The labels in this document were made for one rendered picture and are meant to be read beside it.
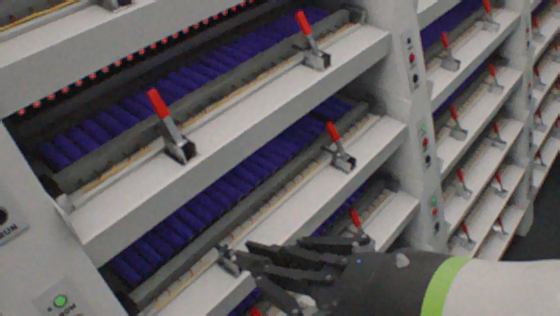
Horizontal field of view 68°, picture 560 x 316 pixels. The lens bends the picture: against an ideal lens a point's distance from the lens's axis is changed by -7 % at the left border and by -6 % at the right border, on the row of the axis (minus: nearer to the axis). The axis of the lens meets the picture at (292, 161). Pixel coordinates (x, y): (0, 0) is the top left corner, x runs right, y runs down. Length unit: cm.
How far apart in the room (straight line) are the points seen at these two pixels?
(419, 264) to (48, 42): 38
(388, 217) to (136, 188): 57
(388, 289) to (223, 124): 32
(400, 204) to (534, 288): 67
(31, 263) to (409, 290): 35
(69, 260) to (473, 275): 38
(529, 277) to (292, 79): 45
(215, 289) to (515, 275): 41
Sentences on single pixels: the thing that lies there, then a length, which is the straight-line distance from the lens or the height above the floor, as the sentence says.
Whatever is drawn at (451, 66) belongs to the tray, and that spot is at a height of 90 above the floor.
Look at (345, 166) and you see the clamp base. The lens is 76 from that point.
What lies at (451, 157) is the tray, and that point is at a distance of 111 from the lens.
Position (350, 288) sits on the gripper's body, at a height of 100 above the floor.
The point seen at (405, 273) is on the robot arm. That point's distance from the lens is 37.
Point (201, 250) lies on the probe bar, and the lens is 65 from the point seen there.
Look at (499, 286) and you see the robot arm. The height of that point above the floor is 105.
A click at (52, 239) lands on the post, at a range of 48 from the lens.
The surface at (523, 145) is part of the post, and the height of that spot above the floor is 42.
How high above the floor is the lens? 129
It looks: 29 degrees down
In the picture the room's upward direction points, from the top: 18 degrees counter-clockwise
